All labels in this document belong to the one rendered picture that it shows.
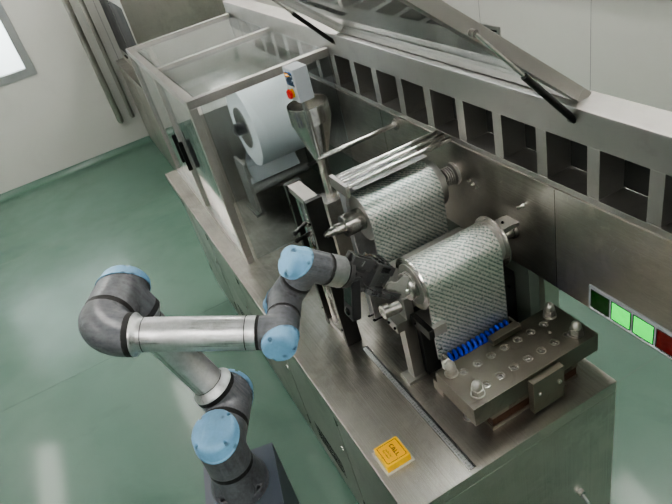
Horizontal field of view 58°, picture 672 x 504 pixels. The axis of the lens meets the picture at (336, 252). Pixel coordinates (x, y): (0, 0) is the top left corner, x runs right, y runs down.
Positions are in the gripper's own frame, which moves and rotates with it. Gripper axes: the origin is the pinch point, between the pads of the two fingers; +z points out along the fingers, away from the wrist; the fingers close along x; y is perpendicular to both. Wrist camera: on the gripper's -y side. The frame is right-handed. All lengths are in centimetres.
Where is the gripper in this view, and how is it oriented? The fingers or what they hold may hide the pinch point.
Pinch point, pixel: (402, 293)
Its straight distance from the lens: 151.8
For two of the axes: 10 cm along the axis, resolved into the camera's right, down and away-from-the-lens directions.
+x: -4.5, -4.2, 7.9
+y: 3.9, -8.9, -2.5
